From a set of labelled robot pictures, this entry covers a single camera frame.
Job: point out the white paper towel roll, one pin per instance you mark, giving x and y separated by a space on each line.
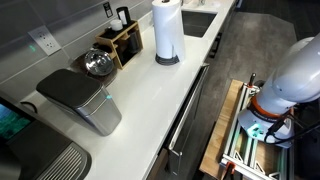
166 30

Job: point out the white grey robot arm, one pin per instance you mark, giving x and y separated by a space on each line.
296 79

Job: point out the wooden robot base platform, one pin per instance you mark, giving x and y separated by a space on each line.
210 164

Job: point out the wooden coffee organizer rack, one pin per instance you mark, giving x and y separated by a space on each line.
125 43

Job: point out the stainless steel sink basin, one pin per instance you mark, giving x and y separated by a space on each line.
196 23

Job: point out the stainless steel countertop bin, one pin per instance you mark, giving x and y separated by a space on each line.
83 96

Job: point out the black espresso machine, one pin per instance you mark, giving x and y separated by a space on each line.
32 150

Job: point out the dishwasher door with handle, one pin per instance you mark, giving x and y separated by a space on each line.
184 121

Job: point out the black wall switch plate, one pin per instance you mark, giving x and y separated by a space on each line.
108 9

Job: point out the red handled clamp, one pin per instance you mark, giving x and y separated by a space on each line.
229 173

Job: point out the white wall power outlet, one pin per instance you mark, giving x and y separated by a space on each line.
45 40

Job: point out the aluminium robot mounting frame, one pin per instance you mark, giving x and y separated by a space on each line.
254 159

